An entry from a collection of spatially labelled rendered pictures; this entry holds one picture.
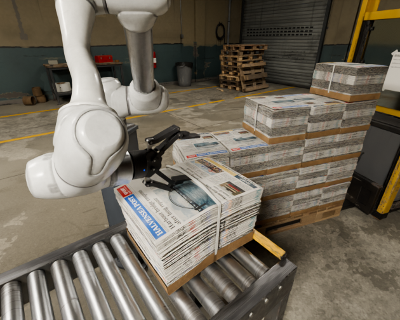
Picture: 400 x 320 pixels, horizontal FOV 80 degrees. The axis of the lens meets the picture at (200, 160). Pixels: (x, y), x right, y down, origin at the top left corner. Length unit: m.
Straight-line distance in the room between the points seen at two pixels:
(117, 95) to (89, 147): 0.94
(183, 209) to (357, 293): 1.55
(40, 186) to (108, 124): 0.22
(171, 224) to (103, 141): 0.32
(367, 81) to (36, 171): 1.93
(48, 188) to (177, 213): 0.30
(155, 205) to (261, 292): 0.40
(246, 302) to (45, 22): 7.43
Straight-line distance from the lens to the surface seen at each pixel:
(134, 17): 0.88
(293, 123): 1.68
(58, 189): 0.56
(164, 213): 0.66
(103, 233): 1.00
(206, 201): 0.68
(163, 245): 0.62
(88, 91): 0.49
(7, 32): 7.58
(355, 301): 1.97
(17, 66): 7.59
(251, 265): 0.86
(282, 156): 1.74
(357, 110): 2.04
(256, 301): 0.78
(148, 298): 0.79
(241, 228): 0.84
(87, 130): 0.38
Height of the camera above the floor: 1.45
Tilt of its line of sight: 27 degrees down
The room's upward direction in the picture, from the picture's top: straight up
